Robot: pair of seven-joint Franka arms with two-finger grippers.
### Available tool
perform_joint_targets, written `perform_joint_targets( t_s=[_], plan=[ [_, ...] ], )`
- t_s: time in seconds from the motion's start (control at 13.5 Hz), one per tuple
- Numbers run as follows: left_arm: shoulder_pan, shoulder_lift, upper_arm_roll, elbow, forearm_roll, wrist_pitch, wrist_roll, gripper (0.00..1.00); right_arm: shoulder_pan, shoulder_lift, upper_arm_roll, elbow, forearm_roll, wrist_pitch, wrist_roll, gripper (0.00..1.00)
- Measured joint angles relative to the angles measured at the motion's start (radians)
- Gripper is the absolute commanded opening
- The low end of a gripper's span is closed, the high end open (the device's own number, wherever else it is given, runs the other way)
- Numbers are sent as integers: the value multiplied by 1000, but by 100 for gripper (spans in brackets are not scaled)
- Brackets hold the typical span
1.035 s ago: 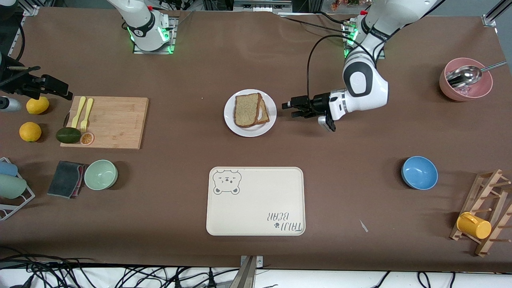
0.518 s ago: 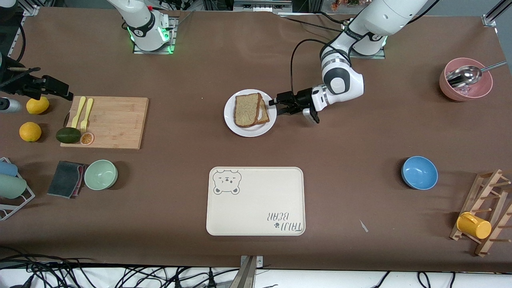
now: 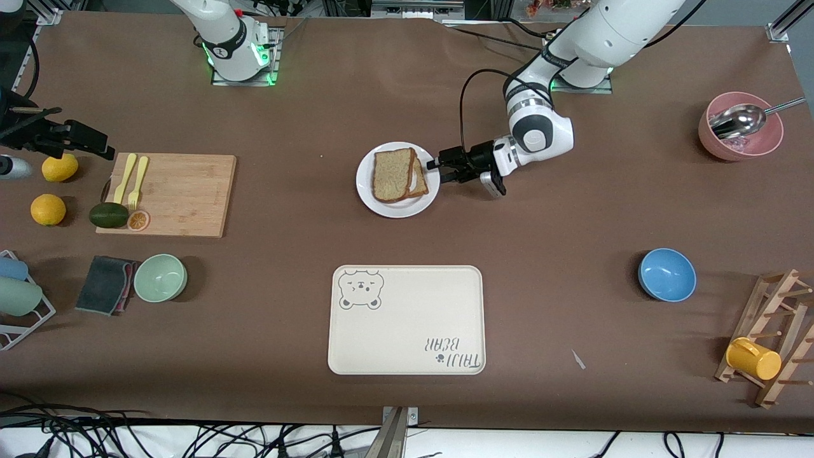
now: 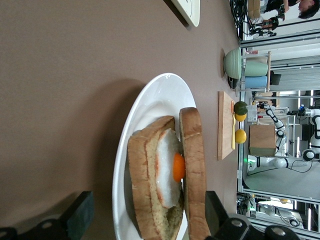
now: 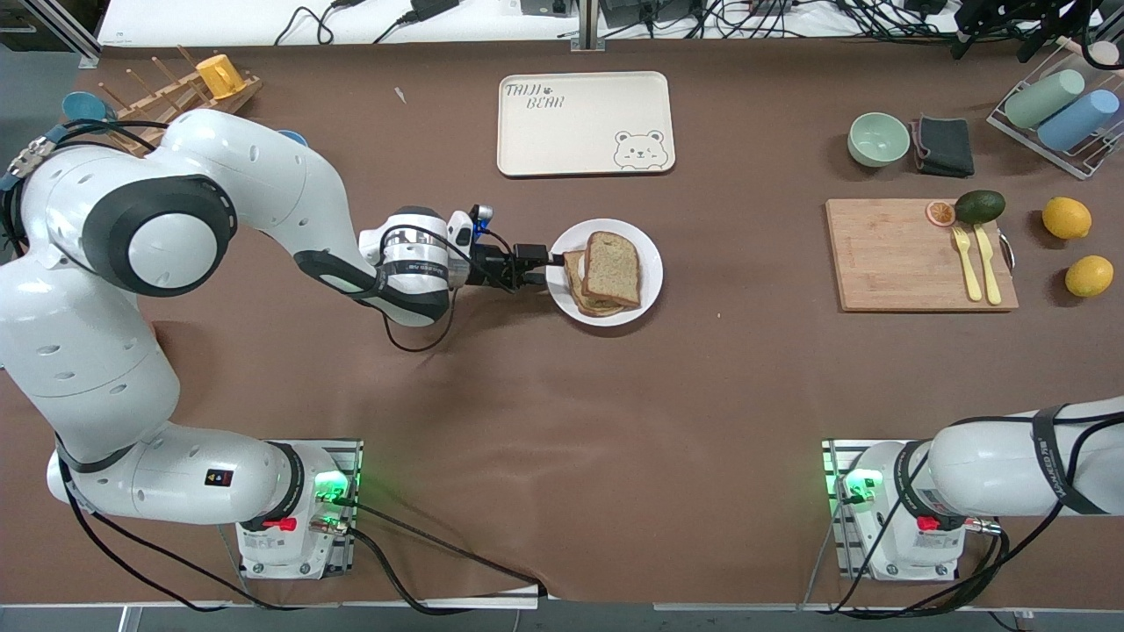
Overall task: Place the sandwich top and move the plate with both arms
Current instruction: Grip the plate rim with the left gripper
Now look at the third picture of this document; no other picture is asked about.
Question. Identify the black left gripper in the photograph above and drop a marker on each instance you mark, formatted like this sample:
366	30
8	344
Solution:
478	156

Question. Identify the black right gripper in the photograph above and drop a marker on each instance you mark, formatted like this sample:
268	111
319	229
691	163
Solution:
25	132

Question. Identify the fried egg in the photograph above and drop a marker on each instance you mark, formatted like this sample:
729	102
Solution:
416	181

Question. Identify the plain brown bread slice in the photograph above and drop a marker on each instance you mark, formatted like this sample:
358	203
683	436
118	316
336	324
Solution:
391	175

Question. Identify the round white plate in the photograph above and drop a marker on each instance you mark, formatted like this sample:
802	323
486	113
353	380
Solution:
369	187

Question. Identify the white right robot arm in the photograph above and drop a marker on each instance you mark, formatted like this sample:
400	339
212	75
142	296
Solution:
232	44

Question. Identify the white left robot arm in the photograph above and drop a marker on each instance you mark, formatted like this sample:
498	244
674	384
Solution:
610	32

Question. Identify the yellow lemon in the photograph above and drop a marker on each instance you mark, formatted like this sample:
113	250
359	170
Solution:
60	168
48	210

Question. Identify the yellow plastic knife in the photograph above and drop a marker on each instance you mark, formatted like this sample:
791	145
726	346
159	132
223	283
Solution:
125	178

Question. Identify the yellow plastic fork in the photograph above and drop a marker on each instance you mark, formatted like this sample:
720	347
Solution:
138	181

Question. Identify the dark green avocado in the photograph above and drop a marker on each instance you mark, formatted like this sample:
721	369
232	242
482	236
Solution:
109	215

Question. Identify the orange slice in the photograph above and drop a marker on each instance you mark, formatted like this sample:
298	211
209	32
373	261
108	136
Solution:
138	221

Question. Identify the wooden cutting board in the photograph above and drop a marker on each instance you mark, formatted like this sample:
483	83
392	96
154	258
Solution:
184	197

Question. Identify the blue cup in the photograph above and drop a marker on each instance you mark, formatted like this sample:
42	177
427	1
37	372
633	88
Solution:
13	268

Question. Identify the dark grey folded cloth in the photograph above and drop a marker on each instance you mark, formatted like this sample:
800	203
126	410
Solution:
102	285

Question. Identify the pink folded cloth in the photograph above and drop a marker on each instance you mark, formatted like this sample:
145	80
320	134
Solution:
130	286

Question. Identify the grey metal box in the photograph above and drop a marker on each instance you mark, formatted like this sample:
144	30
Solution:
416	7

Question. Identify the light green bowl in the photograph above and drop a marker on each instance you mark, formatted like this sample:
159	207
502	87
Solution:
160	278

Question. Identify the pale green cup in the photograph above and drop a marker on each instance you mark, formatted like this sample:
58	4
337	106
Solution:
19	297

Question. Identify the cream bear print tray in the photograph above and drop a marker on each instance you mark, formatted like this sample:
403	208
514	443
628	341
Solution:
407	331

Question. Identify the colourful toy pile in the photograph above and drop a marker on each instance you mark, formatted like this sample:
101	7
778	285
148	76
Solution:
547	6

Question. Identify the small white paper scrap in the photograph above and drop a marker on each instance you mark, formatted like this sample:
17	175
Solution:
578	360

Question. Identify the blue bowl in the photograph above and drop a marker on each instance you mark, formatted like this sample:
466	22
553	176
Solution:
667	275

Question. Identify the pink bowl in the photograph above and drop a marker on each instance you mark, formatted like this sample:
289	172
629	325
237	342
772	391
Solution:
741	152

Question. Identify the metal ladle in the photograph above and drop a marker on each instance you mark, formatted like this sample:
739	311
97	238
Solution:
738	119

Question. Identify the wooden mug rack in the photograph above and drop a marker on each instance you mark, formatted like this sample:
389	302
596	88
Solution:
763	312

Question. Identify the yellow mug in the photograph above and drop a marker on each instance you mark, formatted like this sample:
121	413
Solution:
753	361

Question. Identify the aluminium corner bracket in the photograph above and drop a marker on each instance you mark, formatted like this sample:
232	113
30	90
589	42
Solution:
51	17

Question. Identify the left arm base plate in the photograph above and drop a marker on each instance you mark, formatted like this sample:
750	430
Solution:
601	91

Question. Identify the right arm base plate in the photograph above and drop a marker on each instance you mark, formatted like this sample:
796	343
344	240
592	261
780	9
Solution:
267	80

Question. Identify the metal mount bracket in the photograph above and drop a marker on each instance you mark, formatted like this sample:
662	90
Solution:
394	439

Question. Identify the aluminium frame bar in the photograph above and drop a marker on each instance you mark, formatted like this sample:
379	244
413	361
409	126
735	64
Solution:
779	28

